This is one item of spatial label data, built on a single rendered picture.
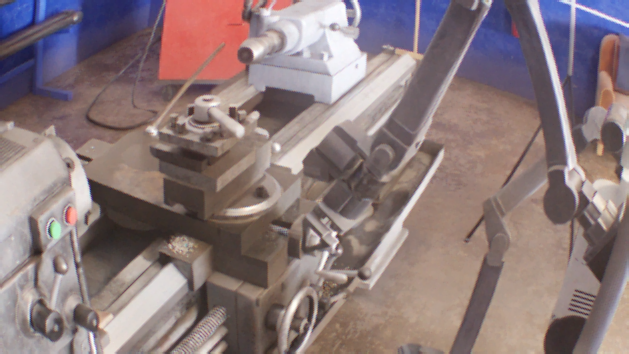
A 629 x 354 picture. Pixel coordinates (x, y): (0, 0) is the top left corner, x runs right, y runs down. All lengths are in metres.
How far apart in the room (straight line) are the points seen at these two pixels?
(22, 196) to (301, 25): 1.59
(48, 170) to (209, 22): 3.67
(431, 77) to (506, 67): 4.56
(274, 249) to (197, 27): 3.14
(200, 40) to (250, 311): 3.21
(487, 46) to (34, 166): 4.94
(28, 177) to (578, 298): 1.10
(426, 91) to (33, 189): 0.68
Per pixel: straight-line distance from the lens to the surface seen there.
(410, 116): 1.25
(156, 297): 1.61
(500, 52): 5.74
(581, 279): 1.40
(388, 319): 3.00
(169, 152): 1.65
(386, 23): 5.94
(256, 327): 1.75
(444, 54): 1.19
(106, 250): 1.98
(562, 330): 1.49
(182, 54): 4.82
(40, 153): 1.14
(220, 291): 1.74
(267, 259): 1.69
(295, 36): 2.45
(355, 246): 2.68
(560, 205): 1.16
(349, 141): 1.33
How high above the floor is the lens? 1.79
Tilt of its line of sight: 26 degrees down
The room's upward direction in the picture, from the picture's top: 5 degrees clockwise
